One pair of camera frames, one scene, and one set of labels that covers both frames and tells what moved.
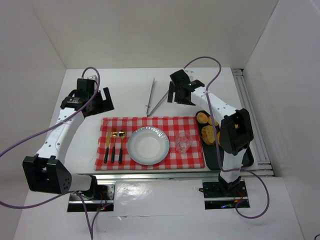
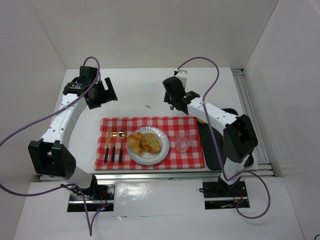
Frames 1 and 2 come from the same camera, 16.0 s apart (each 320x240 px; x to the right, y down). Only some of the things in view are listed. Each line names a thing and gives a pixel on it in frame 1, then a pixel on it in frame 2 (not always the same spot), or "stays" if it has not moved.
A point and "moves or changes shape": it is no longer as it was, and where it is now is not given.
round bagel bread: (202, 118) moves or changes shape
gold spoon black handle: (122, 134) stays
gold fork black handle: (114, 135) stays
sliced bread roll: (208, 134) -> (151, 142)
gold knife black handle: (107, 146) stays
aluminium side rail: (262, 153) stays
